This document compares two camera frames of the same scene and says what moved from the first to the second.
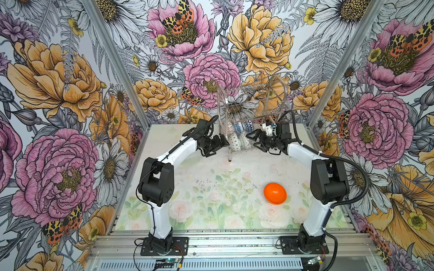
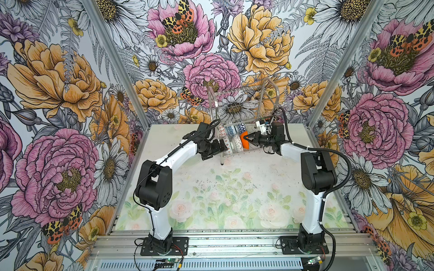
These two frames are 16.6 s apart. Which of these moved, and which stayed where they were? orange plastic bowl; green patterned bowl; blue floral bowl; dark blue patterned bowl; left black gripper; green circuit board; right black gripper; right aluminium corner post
Moved: green patterned bowl; orange plastic bowl; dark blue patterned bowl; blue floral bowl
Stayed: green circuit board; right aluminium corner post; right black gripper; left black gripper
